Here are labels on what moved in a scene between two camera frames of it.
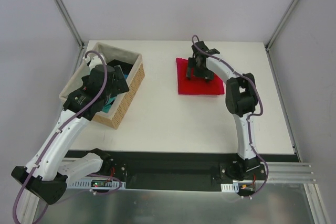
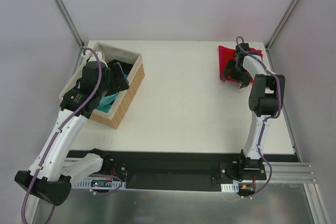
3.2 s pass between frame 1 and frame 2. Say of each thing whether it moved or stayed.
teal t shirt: stayed
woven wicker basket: stayed
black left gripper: stayed
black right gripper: moved
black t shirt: stayed
